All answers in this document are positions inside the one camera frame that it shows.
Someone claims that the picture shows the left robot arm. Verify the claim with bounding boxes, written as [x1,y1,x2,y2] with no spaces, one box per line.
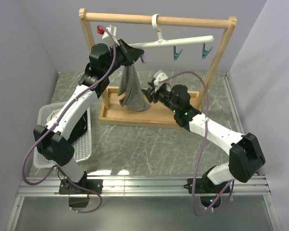
[33,39,144,193]

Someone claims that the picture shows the aluminium mounting rail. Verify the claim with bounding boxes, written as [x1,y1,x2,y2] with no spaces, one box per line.
[16,175,271,197]

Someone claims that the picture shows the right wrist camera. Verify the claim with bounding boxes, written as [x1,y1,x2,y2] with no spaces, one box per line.
[153,69,169,93]

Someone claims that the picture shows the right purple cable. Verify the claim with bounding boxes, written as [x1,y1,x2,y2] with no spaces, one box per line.
[158,71,235,217]

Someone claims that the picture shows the grey striped boxer underwear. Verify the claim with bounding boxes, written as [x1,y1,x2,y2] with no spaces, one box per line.
[117,64,151,112]

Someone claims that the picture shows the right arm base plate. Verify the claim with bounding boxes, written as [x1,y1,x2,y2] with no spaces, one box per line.
[184,178,227,194]

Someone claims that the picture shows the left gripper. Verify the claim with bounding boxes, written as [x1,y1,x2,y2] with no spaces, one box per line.
[104,38,144,77]

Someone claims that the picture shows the black underwear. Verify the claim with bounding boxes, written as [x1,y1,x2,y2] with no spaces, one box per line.
[68,111,88,144]

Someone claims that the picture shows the white plastic hanger bar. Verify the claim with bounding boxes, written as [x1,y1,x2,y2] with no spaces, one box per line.
[129,14,214,49]

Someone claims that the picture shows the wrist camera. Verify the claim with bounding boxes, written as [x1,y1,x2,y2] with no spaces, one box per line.
[153,69,169,93]
[97,24,119,47]

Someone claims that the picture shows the light teal clothespin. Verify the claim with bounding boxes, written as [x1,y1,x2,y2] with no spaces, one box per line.
[202,43,213,59]

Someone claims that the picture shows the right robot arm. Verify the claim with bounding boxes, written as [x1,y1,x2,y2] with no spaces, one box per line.
[142,83,265,192]

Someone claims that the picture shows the white cloth garment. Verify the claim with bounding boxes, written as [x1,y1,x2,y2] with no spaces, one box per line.
[46,109,60,122]

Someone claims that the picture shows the wooden hanging rack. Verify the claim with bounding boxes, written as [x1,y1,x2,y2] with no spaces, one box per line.
[79,8,237,128]

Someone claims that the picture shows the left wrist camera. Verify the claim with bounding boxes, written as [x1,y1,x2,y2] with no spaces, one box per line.
[97,24,119,47]

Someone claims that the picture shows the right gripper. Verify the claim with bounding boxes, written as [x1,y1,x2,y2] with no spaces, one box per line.
[141,82,179,114]

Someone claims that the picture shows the purple clothespin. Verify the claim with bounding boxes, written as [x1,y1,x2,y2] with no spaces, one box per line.
[140,54,147,64]

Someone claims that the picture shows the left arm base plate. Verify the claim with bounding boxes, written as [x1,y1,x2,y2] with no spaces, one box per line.
[59,179,103,195]

